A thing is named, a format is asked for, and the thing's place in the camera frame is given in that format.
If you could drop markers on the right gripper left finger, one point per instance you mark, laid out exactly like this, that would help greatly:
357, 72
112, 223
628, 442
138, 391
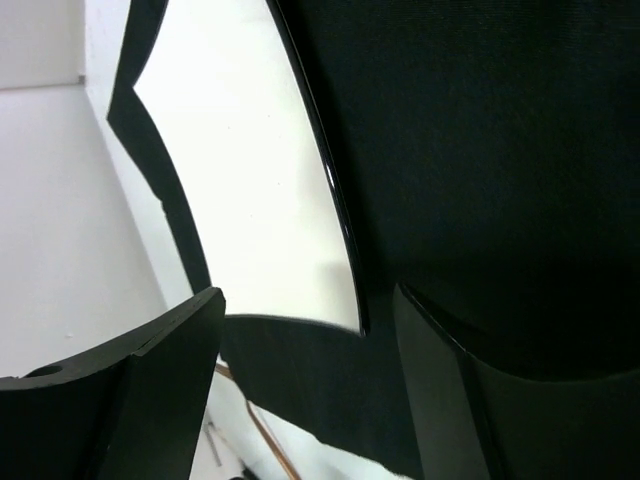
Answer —
130, 408

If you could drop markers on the black cloth placemat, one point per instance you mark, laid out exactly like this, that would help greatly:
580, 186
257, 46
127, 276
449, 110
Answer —
484, 153

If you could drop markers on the copper fork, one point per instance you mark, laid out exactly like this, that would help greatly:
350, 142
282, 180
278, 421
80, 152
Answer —
246, 432

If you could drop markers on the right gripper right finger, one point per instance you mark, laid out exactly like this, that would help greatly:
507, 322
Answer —
485, 410

